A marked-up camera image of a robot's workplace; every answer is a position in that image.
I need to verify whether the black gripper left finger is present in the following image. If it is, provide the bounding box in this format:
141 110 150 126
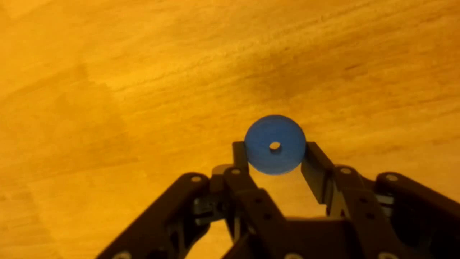
96 142 288 259

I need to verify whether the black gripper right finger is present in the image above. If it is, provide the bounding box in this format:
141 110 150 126
301 143 460 259

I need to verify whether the blue disc with hole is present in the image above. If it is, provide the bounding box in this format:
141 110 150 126
244 116 306 176

